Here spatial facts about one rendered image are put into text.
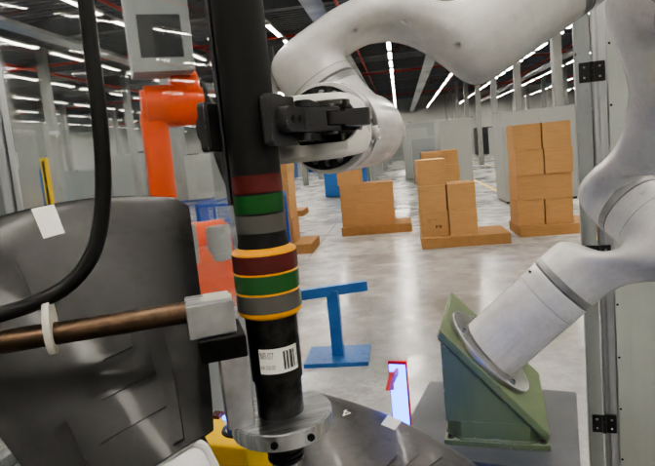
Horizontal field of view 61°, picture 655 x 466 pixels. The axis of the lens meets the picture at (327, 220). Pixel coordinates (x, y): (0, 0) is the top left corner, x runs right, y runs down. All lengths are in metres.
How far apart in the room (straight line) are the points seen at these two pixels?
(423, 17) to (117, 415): 0.44
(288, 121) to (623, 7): 0.58
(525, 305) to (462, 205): 6.96
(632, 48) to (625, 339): 1.54
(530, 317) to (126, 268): 0.75
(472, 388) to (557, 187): 7.66
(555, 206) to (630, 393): 6.46
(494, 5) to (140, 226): 0.39
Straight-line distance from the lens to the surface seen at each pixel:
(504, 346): 1.06
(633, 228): 1.03
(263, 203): 0.36
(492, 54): 0.59
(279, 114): 0.35
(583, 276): 1.03
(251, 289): 0.36
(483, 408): 1.07
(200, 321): 0.37
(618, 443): 2.44
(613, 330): 2.26
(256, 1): 0.37
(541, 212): 8.61
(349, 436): 0.61
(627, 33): 0.86
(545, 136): 8.53
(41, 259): 0.48
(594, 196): 1.06
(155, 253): 0.48
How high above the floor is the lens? 1.47
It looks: 7 degrees down
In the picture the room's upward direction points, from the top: 5 degrees counter-clockwise
